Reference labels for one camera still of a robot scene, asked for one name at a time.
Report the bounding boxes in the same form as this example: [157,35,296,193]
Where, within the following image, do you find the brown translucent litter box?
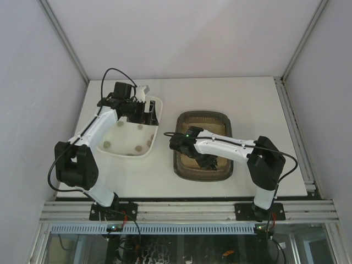
[173,111,234,182]

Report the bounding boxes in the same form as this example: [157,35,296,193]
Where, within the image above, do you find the white plastic tray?
[96,95,164,158]

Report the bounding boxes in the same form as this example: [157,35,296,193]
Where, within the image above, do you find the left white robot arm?
[49,82,163,207]

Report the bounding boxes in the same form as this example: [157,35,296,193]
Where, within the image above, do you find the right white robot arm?
[164,126,286,220]

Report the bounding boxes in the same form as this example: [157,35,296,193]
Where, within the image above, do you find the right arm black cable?
[163,131,299,221]

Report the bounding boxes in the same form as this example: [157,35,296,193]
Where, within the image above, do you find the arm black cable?
[163,131,299,221]
[47,67,138,193]

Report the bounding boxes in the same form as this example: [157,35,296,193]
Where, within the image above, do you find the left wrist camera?
[135,85,150,102]

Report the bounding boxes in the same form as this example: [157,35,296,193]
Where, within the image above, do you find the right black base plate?
[234,202,286,222]

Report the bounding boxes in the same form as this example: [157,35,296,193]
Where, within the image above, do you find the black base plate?
[89,202,138,222]
[234,202,286,222]

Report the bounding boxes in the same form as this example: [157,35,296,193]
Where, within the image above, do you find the grey slotted cable duct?
[51,223,256,235]

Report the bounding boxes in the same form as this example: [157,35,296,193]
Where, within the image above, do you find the right aluminium side rail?
[273,77,322,200]

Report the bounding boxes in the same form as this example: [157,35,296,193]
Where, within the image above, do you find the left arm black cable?
[47,67,138,193]

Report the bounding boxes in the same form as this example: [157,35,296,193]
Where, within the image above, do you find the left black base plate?
[89,202,138,222]

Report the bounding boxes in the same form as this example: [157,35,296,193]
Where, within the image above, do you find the aluminium mounting rail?
[40,200,339,223]

